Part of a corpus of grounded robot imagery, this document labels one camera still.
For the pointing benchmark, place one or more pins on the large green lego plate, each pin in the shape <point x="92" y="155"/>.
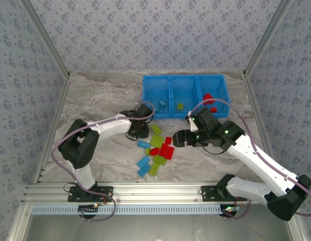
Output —
<point x="157" y="141"/>

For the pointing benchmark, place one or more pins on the small green lego brick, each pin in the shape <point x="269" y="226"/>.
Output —
<point x="147" y="151"/>

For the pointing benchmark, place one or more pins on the large red lego plate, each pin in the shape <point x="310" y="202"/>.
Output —
<point x="167" y="151"/>

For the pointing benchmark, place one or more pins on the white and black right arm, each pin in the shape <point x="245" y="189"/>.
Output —
<point x="265" y="170"/>

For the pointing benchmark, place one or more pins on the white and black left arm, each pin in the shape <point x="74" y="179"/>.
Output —
<point x="107" y="126"/>

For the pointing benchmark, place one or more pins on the small red lego brick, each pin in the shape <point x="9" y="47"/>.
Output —
<point x="213" y="109"/>

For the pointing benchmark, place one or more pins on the rounded red lego piece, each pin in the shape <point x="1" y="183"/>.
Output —
<point x="154" y="151"/>

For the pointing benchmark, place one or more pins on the blue lego plate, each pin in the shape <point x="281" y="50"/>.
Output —
<point x="143" y="161"/>
<point x="143" y="171"/>

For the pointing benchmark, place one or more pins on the chunky red lego brick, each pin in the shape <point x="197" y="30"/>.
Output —
<point x="208" y="98"/>

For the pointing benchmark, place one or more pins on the blue three-compartment bin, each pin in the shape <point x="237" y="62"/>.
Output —
<point x="185" y="86"/>

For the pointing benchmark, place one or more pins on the small circuit board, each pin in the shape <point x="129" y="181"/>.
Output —
<point x="230" y="210"/>
<point x="88" y="209"/>

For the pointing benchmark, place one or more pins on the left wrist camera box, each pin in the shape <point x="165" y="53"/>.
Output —
<point x="143" y="111"/>

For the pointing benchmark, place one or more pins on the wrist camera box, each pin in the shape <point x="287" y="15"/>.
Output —
<point x="205" y="118"/>
<point x="143" y="111"/>

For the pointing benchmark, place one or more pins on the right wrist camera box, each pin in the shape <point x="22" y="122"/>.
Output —
<point x="205" y="118"/>

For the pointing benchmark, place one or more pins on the aluminium table side rail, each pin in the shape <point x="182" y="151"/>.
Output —
<point x="258" y="113"/>
<point x="52" y="129"/>

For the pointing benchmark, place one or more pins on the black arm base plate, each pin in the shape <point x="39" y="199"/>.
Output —
<point x="210" y="194"/>
<point x="105" y="194"/>

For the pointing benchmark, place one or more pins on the aluminium mounting rail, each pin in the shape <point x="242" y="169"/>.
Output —
<point x="155" y="192"/>

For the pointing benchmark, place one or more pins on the aluminium frame post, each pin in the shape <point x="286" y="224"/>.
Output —
<point x="44" y="37"/>
<point x="18" y="223"/>
<point x="297" y="232"/>
<point x="268" y="37"/>

